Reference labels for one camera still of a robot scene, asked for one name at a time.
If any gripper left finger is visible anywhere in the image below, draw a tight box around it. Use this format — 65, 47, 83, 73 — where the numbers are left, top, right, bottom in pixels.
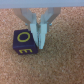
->
14, 7, 42, 50

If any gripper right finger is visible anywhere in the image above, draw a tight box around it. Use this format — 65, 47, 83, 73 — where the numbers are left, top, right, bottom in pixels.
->
39, 7, 63, 50

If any purple block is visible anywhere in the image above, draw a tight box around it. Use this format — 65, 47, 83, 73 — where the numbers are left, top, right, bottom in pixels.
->
12, 30, 40, 56

